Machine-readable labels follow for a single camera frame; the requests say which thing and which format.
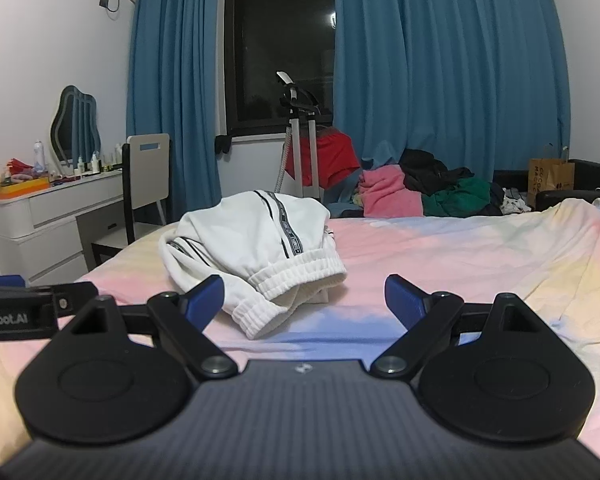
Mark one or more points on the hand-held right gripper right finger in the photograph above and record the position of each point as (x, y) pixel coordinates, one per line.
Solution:
(405, 301)

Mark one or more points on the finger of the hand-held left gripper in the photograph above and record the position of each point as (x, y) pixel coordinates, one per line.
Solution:
(75, 292)

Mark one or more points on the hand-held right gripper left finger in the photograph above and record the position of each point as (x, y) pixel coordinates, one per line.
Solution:
(207, 296)

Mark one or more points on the white striped pants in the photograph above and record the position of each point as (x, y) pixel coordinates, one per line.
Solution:
(260, 240)

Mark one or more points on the white dresser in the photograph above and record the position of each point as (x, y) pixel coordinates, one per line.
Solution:
(40, 240)

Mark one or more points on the pink garment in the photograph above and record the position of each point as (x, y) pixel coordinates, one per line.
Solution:
(390, 192)

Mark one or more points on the green garment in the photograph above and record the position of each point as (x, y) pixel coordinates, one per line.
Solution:
(460, 200)

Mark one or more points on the orange tray box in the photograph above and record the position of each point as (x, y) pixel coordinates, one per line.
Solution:
(20, 186)

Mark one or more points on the black garment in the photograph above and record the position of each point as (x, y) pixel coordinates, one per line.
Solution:
(430, 172)

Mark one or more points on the row of cosmetic bottles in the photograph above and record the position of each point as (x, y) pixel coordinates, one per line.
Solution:
(95, 162)

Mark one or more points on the black and white chair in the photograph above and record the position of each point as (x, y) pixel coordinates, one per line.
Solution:
(147, 175)

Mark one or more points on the white spray bottle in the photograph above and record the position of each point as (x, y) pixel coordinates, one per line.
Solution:
(40, 157)

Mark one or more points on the small black object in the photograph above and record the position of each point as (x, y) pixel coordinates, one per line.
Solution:
(224, 143)

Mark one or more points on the red garment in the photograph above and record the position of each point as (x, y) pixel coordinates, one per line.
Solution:
(335, 157)

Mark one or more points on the wavy vanity mirror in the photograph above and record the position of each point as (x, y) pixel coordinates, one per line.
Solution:
(75, 125)

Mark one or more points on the brown paper bag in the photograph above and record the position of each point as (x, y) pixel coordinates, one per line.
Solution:
(550, 180)

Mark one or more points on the blue curtain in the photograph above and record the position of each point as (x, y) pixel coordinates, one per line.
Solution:
(180, 85)
(455, 60)

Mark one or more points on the black sofa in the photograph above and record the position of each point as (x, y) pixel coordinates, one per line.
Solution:
(595, 175)

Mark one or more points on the dark window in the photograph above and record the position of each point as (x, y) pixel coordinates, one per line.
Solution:
(280, 35)

